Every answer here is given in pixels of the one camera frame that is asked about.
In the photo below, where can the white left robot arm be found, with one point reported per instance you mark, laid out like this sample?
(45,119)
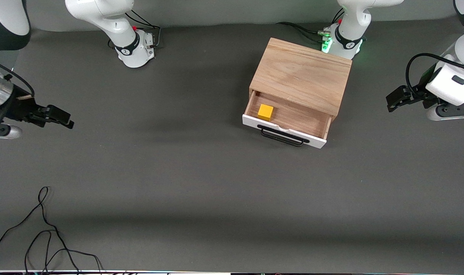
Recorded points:
(350,23)

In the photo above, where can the wooden drawer cabinet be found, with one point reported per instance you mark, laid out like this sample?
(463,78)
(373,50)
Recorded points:
(300,68)

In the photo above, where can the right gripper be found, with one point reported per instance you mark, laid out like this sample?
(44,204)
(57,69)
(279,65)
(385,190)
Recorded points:
(18,108)

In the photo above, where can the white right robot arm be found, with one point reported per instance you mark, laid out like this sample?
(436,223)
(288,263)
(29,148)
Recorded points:
(117,26)

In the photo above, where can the white-fronted wooden drawer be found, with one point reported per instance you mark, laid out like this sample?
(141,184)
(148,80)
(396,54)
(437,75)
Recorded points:
(293,116)

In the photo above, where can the yellow cube block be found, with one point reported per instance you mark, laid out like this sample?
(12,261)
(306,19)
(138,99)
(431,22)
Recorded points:
(265,112)

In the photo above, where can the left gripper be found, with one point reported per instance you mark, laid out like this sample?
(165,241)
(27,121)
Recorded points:
(418,93)

